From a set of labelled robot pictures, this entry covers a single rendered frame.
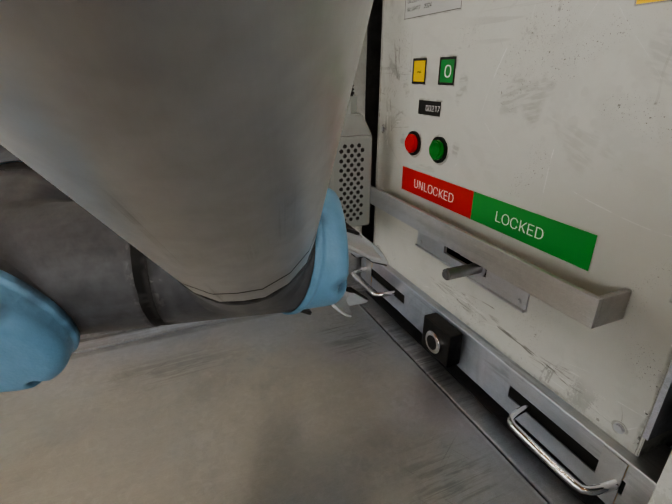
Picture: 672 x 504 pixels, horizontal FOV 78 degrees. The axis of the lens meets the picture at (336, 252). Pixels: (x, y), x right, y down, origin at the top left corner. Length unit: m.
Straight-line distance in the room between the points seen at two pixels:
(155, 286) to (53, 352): 0.05
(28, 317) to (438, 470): 0.41
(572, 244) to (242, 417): 0.41
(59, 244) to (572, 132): 0.40
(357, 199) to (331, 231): 0.44
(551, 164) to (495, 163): 0.07
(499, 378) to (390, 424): 0.14
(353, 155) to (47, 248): 0.48
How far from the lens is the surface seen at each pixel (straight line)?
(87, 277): 0.23
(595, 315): 0.40
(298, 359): 0.63
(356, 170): 0.65
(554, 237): 0.46
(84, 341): 0.77
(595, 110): 0.43
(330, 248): 0.22
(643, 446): 0.48
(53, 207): 0.26
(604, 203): 0.42
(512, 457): 0.54
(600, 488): 0.48
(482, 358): 0.56
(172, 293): 0.23
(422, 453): 0.52
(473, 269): 0.52
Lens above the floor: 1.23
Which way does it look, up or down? 23 degrees down
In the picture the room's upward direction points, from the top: straight up
